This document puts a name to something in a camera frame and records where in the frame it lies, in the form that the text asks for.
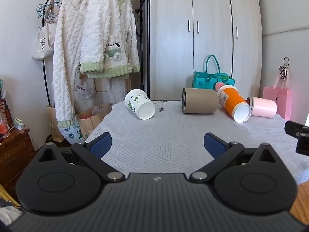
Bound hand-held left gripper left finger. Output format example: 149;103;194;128
31;132;125;182

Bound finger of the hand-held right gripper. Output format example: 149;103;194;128
296;133;309;155
284;120;309;139

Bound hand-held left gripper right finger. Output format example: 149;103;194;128
189;132;283;183

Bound pink cup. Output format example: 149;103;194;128
246;96;278;118

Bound brown cylindrical cup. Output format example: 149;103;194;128
181;88;220;115

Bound orange paper cup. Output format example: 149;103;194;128
217;85;252;124

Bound white cup with green print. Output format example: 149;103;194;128
124;89;156;120

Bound wide brown paper bag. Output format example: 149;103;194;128
77;102;113;138

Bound pink paper bag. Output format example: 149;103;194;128
262;74;292;121

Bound white bag with blue print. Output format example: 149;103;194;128
57;117;85;145

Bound white patterned bed cover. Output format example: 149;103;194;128
84;100;309;185

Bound tall brown paper bag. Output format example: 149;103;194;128
46;103;64;142

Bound white bag with purple print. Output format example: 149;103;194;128
76;72;97;100

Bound teal felt bag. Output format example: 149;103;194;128
192;55;235;93

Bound brown wooden cabinet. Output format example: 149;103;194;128
0;125;37;200

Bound black metal clothes rack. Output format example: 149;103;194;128
41;0;97;143

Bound long white fleece robe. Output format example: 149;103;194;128
52;0;132;129

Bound red bottle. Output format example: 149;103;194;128
0;115;10;136

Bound light wooden wardrobe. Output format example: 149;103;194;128
147;0;263;101

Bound white canvas tote bag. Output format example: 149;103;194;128
31;5;61;61

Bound white fleece jacket green trim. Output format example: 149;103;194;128
80;0;141;79

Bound teal wire hangers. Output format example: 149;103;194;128
36;0;61;19

